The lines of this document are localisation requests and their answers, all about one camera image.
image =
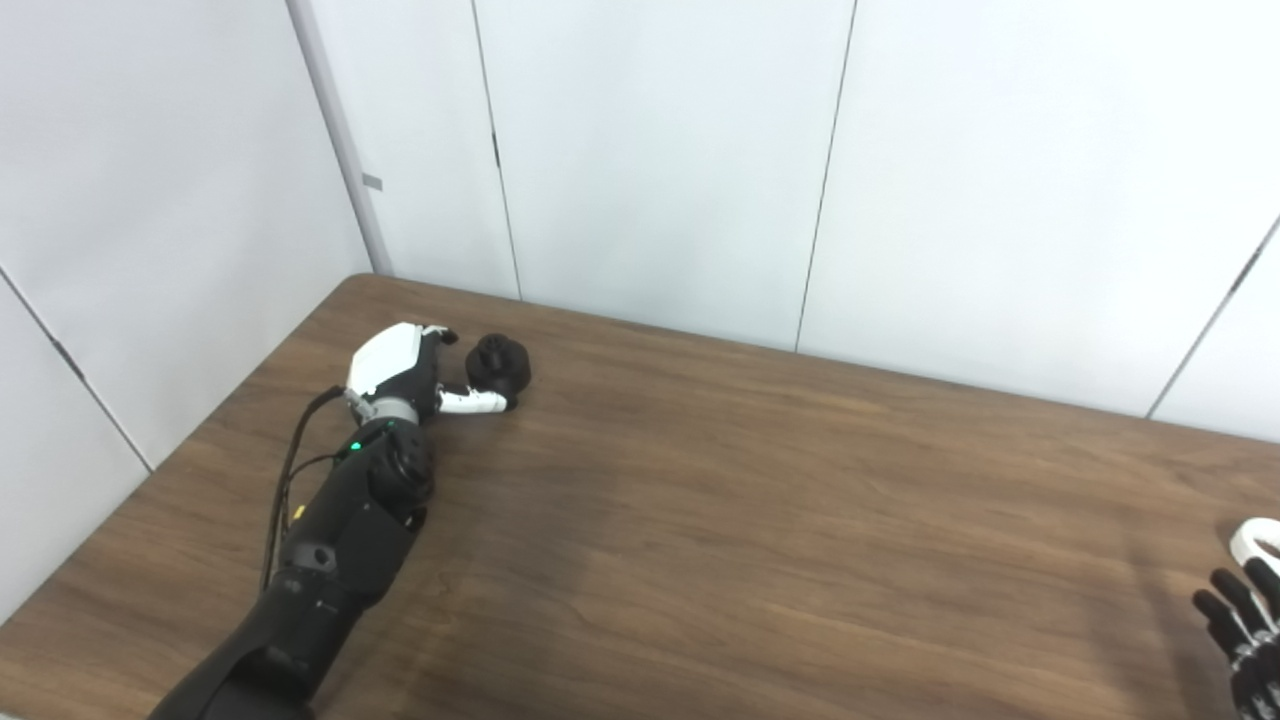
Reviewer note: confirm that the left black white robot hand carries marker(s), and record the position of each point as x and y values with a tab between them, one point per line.
385	355

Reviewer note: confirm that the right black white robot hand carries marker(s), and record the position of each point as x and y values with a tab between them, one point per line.
1255	640

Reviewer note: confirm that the round black plastic part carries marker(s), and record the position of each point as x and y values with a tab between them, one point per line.
497	360

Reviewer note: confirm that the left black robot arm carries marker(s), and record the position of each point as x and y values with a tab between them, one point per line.
340	540

